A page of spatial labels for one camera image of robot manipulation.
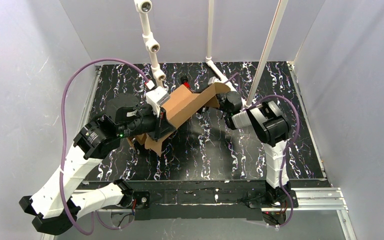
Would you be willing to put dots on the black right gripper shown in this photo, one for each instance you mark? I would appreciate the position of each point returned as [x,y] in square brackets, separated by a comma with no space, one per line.
[222,100]

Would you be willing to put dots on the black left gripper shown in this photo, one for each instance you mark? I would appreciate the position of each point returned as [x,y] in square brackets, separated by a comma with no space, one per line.
[160,126]

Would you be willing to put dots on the brown cardboard box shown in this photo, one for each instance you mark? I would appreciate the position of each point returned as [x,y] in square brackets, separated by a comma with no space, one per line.
[181,106]

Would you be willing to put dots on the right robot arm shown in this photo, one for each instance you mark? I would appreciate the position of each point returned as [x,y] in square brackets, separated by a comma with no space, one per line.
[272,128]

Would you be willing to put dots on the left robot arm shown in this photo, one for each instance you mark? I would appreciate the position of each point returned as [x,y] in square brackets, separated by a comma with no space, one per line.
[54,207]

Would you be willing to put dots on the red black knob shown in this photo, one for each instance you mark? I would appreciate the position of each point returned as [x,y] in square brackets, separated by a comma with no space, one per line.
[185,82]

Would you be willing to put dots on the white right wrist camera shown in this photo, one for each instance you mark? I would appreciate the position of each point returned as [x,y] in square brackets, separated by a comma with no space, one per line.
[214,79]

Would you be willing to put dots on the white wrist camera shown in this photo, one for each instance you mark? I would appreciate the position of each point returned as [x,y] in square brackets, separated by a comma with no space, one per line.
[156,98]
[214,79]

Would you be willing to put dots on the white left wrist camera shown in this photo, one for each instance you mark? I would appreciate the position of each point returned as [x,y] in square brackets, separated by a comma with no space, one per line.
[156,98]

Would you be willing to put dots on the white PVC pipe frame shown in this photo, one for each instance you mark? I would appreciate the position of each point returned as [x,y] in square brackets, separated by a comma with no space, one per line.
[143,7]

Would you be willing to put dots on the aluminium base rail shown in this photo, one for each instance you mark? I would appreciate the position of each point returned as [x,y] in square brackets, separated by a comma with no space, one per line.
[313,198]

